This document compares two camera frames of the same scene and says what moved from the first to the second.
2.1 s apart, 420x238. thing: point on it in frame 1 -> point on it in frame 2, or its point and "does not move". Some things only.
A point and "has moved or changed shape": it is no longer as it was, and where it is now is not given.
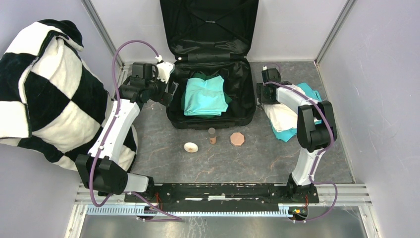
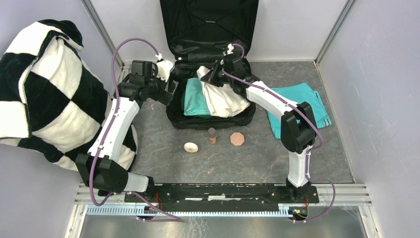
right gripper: x=260 y=98 -> x=211 y=77
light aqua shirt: x=205 y=96 does not move
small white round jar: x=191 y=147 does not move
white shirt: x=283 y=118 has moved or changed shape
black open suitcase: x=213 y=37 does not move
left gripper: x=164 y=97 does not move
